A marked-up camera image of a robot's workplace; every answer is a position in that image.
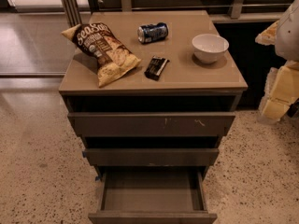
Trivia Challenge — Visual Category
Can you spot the black rxbar chocolate bar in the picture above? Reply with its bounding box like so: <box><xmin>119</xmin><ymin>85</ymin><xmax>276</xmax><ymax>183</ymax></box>
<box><xmin>144</xmin><ymin>56</ymin><xmax>169</xmax><ymax>80</ymax></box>

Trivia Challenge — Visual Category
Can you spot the grey top drawer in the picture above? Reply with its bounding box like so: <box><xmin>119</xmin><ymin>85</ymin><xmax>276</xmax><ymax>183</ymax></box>
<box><xmin>68</xmin><ymin>112</ymin><xmax>235</xmax><ymax>137</ymax></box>

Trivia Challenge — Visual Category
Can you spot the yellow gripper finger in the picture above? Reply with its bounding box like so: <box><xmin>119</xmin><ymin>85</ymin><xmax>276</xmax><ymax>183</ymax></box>
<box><xmin>255</xmin><ymin>21</ymin><xmax>278</xmax><ymax>46</ymax></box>
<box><xmin>258</xmin><ymin>61</ymin><xmax>299</xmax><ymax>122</ymax></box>

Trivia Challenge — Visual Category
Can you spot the blue soda can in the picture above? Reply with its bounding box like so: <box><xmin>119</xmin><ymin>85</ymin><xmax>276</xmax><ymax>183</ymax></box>
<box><xmin>137</xmin><ymin>22</ymin><xmax>168</xmax><ymax>44</ymax></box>

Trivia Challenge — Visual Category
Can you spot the grey open bottom drawer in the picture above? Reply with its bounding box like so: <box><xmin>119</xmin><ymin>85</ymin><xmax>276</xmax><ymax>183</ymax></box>
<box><xmin>89</xmin><ymin>167</ymin><xmax>217</xmax><ymax>224</ymax></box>

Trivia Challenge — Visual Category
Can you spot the grey middle drawer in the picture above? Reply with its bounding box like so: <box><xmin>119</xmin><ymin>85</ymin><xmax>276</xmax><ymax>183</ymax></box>
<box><xmin>83</xmin><ymin>148</ymin><xmax>219</xmax><ymax>166</ymax></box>

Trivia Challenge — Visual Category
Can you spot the brown sea salt chips bag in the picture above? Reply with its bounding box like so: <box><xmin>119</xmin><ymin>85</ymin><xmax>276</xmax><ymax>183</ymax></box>
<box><xmin>62</xmin><ymin>22</ymin><xmax>141</xmax><ymax>87</ymax></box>

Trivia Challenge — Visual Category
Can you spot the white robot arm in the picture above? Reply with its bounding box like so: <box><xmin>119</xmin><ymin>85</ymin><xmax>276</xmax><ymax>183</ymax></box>
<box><xmin>255</xmin><ymin>0</ymin><xmax>299</xmax><ymax>124</ymax></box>

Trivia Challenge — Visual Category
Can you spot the white ceramic bowl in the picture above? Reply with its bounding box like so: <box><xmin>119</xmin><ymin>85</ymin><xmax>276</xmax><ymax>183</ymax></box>
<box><xmin>192</xmin><ymin>34</ymin><xmax>229</xmax><ymax>63</ymax></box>

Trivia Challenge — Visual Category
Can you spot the grey drawer cabinet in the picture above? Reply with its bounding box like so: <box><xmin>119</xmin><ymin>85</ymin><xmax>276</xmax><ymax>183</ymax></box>
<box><xmin>59</xmin><ymin>11</ymin><xmax>247</xmax><ymax>174</ymax></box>

